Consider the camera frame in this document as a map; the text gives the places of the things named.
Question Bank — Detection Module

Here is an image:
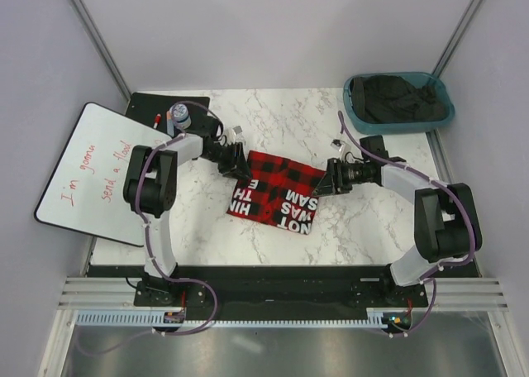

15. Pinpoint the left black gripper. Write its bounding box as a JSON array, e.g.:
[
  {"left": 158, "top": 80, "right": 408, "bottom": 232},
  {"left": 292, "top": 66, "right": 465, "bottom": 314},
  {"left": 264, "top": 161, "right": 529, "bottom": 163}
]
[{"left": 201, "top": 142, "right": 252, "bottom": 182}]

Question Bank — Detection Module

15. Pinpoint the light blue cable duct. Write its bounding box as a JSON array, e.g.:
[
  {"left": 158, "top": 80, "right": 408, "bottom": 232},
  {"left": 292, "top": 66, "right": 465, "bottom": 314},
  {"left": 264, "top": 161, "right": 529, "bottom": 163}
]
[{"left": 75, "top": 309, "right": 396, "bottom": 329}]

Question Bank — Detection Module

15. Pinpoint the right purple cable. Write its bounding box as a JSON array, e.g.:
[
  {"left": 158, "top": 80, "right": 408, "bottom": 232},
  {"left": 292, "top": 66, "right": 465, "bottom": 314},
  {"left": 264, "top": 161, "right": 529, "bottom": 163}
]
[{"left": 337, "top": 111, "right": 484, "bottom": 339}]

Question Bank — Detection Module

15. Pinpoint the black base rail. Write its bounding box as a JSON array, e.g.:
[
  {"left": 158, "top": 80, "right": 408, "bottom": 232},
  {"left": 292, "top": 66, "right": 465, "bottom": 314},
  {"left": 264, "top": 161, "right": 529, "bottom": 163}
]
[{"left": 134, "top": 266, "right": 428, "bottom": 321}]

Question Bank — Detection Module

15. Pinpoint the teal plastic bin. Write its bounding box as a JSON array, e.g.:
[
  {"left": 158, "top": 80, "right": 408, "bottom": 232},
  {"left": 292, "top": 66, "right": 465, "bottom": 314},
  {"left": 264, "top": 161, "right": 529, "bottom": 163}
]
[{"left": 343, "top": 72, "right": 455, "bottom": 135}]

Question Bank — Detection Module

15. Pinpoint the white blue lidded jar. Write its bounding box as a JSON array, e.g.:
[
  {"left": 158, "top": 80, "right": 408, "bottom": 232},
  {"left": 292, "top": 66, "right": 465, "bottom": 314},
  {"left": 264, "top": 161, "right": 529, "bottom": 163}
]
[{"left": 169, "top": 103, "right": 192, "bottom": 130}]

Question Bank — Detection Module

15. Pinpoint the blue orange eraser stick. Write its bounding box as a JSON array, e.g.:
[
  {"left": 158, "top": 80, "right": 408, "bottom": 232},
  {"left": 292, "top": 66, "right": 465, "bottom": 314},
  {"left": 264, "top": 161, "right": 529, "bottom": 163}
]
[{"left": 166, "top": 111, "right": 174, "bottom": 137}]

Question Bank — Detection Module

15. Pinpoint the red whiteboard marker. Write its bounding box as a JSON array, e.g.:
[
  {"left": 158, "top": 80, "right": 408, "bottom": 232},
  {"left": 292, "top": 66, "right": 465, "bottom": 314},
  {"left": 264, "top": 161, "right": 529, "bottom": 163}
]
[{"left": 153, "top": 114, "right": 161, "bottom": 129}]

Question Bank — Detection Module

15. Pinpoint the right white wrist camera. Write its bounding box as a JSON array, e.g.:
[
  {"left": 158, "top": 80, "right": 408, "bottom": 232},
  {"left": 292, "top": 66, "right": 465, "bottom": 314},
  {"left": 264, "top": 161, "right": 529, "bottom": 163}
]
[{"left": 331, "top": 139, "right": 350, "bottom": 157}]

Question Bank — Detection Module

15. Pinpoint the white dry erase board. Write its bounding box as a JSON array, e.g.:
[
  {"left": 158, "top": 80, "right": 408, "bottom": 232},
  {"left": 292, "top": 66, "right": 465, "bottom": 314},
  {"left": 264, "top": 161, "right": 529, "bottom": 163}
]
[{"left": 35, "top": 103, "right": 169, "bottom": 246}]

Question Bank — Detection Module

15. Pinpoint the purple cable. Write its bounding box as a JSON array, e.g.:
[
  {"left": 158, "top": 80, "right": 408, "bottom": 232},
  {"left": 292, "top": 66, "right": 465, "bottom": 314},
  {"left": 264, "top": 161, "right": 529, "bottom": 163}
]
[
  {"left": 337, "top": 111, "right": 484, "bottom": 339},
  {"left": 76, "top": 100, "right": 226, "bottom": 356}
]

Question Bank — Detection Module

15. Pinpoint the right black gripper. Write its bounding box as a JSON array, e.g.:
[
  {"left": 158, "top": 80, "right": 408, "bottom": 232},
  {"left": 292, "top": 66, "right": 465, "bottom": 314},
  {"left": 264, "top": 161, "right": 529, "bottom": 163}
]
[{"left": 312, "top": 157, "right": 368, "bottom": 197}]

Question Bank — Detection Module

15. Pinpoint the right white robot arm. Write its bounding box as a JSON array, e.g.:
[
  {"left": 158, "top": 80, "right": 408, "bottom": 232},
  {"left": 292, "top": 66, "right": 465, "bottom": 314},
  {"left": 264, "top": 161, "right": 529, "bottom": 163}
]
[{"left": 312, "top": 136, "right": 483, "bottom": 306}]

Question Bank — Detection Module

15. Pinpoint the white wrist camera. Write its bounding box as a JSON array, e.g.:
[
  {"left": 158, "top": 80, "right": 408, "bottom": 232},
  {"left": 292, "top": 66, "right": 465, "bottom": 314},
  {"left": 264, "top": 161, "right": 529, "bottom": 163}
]
[
  {"left": 331, "top": 139, "right": 350, "bottom": 157},
  {"left": 230, "top": 126, "right": 243, "bottom": 141}
]

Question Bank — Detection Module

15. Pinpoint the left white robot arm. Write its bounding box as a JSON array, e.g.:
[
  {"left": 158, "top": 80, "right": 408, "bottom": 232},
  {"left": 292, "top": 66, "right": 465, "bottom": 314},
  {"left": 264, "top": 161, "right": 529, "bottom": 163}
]
[{"left": 123, "top": 120, "right": 251, "bottom": 305}]

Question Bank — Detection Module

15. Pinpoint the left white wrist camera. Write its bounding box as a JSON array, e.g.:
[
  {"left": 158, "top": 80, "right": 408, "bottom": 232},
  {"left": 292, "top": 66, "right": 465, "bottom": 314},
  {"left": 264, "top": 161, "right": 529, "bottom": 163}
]
[{"left": 230, "top": 126, "right": 243, "bottom": 141}]

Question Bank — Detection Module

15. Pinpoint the black clothing in bin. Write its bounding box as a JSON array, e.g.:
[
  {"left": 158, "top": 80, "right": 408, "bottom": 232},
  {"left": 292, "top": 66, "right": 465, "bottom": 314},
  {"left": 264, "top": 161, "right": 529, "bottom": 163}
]
[{"left": 349, "top": 72, "right": 452, "bottom": 125}]

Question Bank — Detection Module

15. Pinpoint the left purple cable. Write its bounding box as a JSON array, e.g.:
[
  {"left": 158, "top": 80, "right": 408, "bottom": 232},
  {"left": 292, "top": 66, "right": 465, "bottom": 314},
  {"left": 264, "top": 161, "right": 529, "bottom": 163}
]
[{"left": 76, "top": 100, "right": 226, "bottom": 356}]

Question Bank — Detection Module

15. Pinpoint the black mat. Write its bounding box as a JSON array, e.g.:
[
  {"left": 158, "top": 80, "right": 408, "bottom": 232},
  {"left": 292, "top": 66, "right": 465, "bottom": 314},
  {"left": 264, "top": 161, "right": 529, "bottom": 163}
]
[{"left": 126, "top": 93, "right": 217, "bottom": 136}]

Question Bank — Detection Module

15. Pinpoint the red black plaid shirt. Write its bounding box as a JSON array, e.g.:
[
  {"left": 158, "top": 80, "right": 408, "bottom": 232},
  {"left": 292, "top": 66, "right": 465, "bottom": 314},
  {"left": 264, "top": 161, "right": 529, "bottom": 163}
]
[{"left": 226, "top": 150, "right": 325, "bottom": 236}]

